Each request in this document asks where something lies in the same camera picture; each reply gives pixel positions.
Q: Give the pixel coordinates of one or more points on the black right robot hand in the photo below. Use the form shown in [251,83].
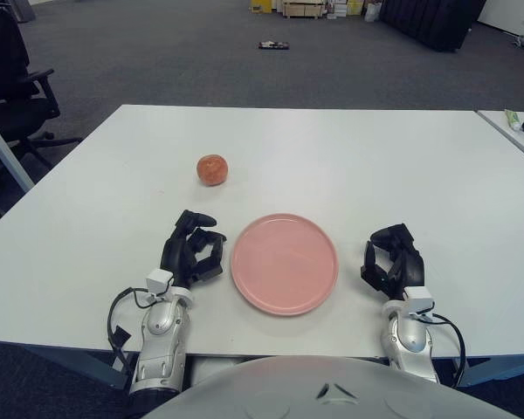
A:
[412,266]

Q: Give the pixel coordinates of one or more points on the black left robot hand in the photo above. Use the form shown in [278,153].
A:
[179,253]

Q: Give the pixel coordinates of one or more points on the red orange apple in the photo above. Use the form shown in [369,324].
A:
[212,170]

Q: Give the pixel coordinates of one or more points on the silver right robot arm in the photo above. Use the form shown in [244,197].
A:
[408,345]

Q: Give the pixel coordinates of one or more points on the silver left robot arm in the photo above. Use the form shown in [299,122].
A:
[161,327]

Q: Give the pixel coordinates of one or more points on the pink round plate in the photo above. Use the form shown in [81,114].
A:
[284,266]

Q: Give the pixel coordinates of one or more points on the grey robot torso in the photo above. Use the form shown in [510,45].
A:
[288,388]

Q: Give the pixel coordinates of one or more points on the green white tube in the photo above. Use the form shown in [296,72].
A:
[513,118]

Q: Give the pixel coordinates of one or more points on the grey desk leg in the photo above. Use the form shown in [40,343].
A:
[4,153]

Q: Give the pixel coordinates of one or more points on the black office chair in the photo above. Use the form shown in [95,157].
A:
[8,113]

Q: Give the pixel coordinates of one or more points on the black flat floor tray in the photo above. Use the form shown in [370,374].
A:
[274,45]

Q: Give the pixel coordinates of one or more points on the black partition screen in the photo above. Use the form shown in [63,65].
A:
[428,22]

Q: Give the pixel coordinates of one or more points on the white plastic bag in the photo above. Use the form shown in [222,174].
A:
[372,12]

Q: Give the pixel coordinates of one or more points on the yellow cardboard box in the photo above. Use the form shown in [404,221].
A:
[261,5]

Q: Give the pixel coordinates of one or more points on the pale yellow box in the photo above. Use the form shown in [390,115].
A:
[356,6]

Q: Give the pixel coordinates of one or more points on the stack of white boxes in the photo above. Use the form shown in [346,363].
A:
[337,8]

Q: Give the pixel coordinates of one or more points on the wooden pallet crate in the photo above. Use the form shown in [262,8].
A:
[302,8]

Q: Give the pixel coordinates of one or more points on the grey cabinet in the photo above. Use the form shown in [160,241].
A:
[26,9]

